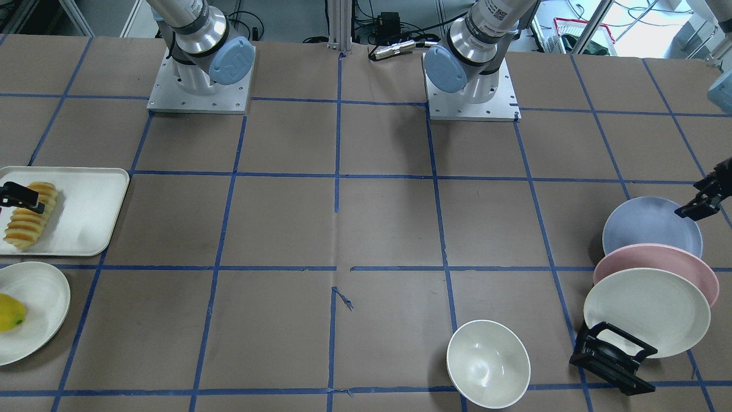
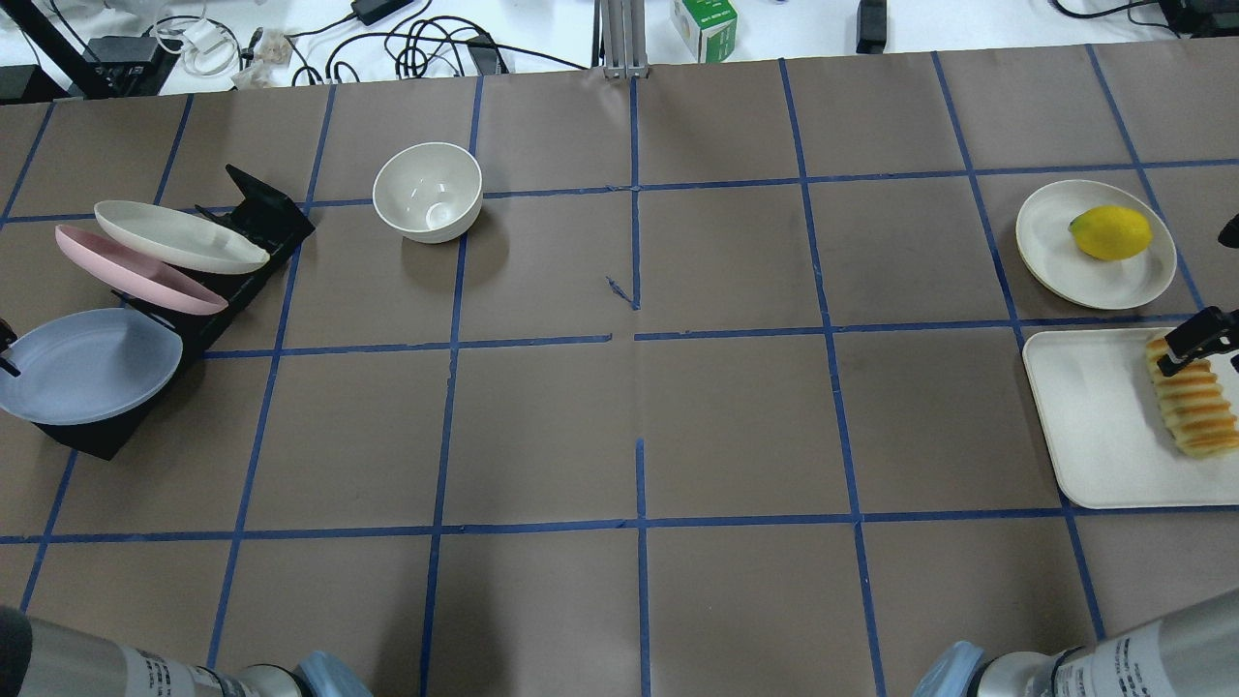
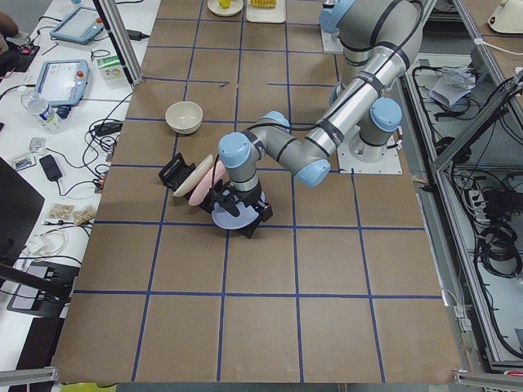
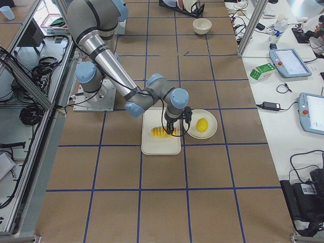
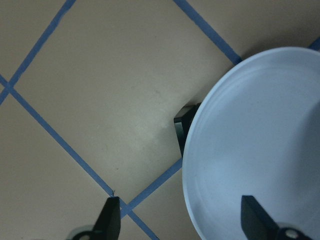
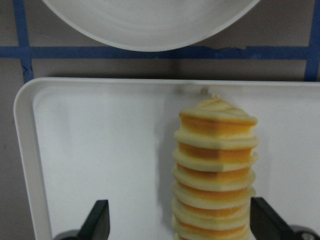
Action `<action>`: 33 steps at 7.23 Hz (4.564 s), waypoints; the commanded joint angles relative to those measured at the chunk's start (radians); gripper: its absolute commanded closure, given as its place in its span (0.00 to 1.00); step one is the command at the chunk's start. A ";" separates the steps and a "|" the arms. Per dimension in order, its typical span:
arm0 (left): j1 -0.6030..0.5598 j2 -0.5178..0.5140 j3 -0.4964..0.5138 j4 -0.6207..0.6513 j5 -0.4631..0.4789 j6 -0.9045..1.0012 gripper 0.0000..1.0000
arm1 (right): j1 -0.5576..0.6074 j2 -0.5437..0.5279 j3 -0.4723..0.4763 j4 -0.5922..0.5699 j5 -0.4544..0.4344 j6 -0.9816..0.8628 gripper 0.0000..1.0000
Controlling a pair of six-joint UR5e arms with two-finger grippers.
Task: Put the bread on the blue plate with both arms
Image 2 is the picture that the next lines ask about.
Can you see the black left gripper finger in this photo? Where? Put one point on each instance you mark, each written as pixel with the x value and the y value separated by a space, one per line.
pixel 8 338

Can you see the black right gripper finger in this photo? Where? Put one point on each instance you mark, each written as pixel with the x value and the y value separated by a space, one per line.
pixel 1229 234
pixel 1208 332

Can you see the blue round plate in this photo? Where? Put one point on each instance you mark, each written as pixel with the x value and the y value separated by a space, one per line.
pixel 87 367

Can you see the striped bread loaf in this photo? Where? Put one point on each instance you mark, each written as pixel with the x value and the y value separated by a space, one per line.
pixel 1192 405

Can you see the pink round plate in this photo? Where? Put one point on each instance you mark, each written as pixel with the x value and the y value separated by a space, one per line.
pixel 135 274

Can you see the cream round plate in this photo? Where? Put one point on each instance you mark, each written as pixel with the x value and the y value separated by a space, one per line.
pixel 1049 252

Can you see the cream plate in rack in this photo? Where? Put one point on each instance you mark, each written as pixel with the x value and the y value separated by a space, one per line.
pixel 178 238

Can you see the black plate rack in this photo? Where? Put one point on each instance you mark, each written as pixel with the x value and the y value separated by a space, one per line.
pixel 264 216

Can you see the yellow lemon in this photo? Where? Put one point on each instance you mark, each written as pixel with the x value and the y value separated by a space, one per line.
pixel 1111 233

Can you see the white rectangular tray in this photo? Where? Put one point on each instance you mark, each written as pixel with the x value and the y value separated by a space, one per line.
pixel 1105 435

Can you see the white bowl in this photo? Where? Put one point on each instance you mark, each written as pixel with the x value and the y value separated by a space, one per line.
pixel 431 193

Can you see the black power adapter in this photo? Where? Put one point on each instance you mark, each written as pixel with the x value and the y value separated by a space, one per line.
pixel 370 12

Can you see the green white carton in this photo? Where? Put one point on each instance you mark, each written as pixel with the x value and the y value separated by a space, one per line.
pixel 709 29

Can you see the aluminium frame post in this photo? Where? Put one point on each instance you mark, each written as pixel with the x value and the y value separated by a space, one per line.
pixel 619 44

